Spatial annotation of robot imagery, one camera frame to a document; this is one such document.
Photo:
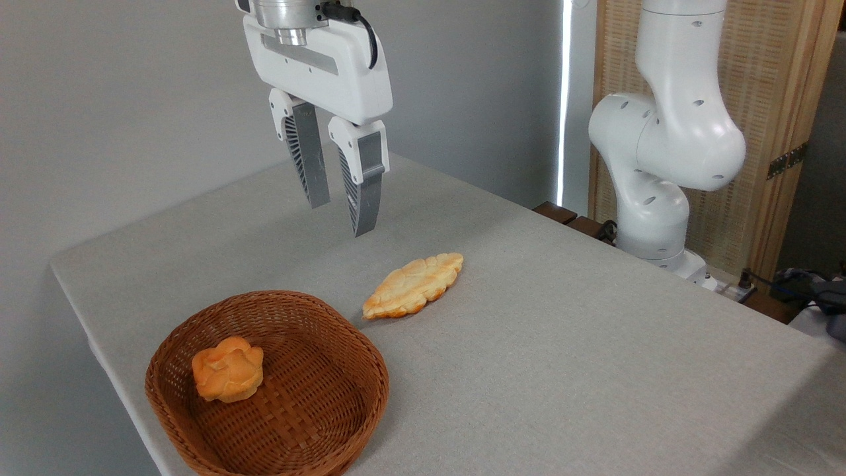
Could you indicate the dark grey bag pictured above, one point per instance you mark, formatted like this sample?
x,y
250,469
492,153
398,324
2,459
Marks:
x,y
819,297

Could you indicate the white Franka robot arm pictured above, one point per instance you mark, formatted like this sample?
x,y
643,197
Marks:
x,y
674,132

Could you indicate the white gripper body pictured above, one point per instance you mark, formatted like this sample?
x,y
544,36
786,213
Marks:
x,y
330,73

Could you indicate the white power strip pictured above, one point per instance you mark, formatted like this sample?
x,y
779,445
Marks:
x,y
727,289

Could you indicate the brown wicker basket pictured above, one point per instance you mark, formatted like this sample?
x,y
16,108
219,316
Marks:
x,y
297,410

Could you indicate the round orange bread bun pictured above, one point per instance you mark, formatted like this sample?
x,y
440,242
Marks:
x,y
228,373

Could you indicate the grey tablecloth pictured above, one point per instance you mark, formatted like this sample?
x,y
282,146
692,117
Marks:
x,y
562,370

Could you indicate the metal screen hinge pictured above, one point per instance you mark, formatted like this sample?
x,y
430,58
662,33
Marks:
x,y
786,162

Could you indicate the wooden woven folding screen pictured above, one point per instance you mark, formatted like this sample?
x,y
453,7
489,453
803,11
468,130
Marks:
x,y
767,79

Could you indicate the flat leaf-shaped bread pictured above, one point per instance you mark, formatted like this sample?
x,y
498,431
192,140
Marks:
x,y
413,287

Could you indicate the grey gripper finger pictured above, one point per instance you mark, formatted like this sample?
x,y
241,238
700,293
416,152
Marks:
x,y
309,152
367,178

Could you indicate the dark brown wooden block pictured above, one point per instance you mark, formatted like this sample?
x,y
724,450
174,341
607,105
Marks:
x,y
770,307
585,227
554,212

